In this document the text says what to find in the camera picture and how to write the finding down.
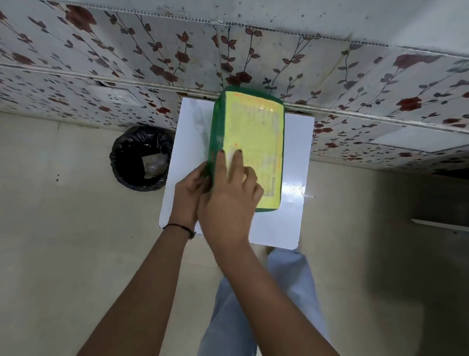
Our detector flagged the person's right hand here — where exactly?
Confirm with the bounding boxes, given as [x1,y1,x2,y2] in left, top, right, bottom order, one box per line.
[197,148,265,257]

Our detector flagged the white square table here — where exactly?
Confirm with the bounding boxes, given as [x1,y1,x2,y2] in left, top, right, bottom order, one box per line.
[158,97,315,251]

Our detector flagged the person's left forearm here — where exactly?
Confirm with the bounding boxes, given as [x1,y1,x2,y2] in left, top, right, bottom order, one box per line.
[76,224,217,356]

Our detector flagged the black lined trash bin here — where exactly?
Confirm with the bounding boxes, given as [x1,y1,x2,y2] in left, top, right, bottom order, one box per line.
[109,125,175,192]

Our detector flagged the person's left hand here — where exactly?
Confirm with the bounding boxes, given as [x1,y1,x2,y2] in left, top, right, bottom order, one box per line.
[169,161,213,230]

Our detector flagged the green and yellow packet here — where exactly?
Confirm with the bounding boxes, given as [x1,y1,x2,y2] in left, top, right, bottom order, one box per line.
[207,86,286,213]

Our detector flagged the black thread wristband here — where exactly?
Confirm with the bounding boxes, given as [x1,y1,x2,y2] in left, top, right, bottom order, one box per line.
[163,223,197,240]

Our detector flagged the crumpled clear wrapper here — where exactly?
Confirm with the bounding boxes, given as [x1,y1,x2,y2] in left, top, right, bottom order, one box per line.
[142,153,170,180]

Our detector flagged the light blue trousers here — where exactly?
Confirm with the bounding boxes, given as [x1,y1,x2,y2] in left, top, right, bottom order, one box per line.
[197,248,330,356]

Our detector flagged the person's right forearm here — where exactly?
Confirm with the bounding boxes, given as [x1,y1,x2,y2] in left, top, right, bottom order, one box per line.
[212,235,340,356]

